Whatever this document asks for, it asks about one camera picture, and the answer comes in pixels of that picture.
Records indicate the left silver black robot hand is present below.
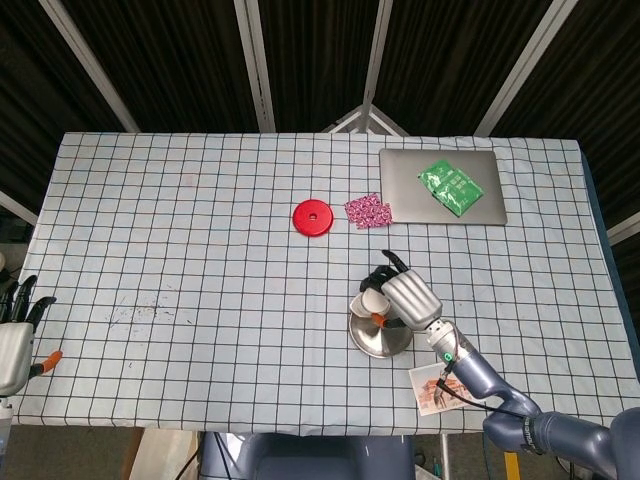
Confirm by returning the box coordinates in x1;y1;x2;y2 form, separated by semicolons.
0;274;64;399

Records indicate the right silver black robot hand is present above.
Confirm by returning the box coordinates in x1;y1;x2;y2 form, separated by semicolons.
358;248;444;331

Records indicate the white paper cup blue print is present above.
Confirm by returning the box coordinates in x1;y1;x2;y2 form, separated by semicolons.
349;287;392;317

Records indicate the round steel plate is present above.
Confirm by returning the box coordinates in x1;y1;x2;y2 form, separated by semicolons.
348;299;415;359

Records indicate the pink patterned packet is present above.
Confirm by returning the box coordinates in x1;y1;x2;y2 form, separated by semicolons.
355;201;395;230
344;194;384;224

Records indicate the postcard with red building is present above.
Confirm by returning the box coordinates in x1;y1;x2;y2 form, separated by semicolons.
408;363;476;416

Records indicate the grey closed laptop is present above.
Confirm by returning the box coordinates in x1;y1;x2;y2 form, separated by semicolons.
378;147;509;226

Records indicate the green foil packet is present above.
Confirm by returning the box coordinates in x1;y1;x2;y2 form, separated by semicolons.
433;168;485;217
417;158;464;201

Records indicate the red round plastic lid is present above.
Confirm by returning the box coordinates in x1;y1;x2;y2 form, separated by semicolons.
292;198;335;238

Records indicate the brown cardboard sheet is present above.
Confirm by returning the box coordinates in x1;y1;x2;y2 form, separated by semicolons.
122;428;201;480

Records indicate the blue grey robot torso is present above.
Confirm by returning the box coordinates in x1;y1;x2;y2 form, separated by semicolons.
199;432;416;480

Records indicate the light blue checkered tablecloth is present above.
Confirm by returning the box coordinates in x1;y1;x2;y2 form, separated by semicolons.
7;131;626;436

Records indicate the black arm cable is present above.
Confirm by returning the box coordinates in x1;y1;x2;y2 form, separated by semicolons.
436;372;516;414

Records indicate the white metal frame post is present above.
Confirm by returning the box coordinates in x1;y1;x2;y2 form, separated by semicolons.
606;212;640;246
38;0;141;134
233;0;277;134
0;189;40;225
360;0;395;109
473;0;572;137

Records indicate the white triangular frame bracket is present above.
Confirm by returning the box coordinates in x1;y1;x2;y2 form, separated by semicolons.
322;103;410;136

